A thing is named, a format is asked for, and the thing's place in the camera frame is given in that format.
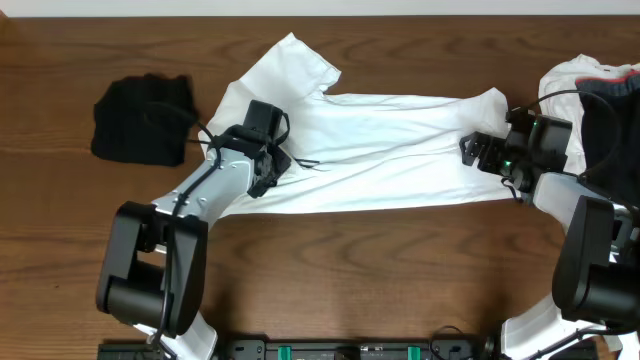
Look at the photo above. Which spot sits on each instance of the plain white t-shirt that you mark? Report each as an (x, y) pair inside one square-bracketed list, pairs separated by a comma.
[(562, 95)]

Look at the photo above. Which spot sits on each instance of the dark navy garment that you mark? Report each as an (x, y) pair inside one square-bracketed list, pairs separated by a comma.
[(610, 134)]

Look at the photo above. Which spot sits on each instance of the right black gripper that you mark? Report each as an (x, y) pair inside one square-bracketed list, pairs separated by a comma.
[(493, 147)]

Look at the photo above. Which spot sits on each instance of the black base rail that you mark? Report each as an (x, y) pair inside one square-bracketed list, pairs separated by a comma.
[(447, 347)]

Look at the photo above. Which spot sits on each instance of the white robot print t-shirt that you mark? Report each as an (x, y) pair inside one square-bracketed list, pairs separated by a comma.
[(357, 152)]

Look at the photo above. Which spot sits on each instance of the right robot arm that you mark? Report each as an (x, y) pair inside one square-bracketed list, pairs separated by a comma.
[(595, 285)]

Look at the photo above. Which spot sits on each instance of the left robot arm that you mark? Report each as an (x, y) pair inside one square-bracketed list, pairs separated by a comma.
[(153, 273)]

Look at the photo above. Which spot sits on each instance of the folded black cloth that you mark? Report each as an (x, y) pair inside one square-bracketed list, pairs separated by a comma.
[(144, 120)]

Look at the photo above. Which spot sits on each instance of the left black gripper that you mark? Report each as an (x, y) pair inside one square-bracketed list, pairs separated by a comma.
[(270, 170)]

